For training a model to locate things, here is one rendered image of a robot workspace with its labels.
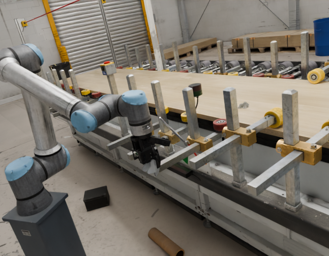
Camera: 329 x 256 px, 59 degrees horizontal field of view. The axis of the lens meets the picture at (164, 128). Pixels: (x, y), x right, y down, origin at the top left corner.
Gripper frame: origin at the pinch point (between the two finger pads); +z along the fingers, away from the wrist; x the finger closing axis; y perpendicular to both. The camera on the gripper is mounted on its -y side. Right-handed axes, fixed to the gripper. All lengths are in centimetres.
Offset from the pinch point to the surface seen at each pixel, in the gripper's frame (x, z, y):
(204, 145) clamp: 4.9, -3.4, -25.0
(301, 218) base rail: 51, 13, -24
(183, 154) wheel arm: 1.6, -2.7, -14.6
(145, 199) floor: -99, 83, -39
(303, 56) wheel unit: -9, -18, -135
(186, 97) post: -2.9, -25.5, -25.7
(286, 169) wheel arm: 52, -12, -15
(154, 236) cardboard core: -48, 76, -14
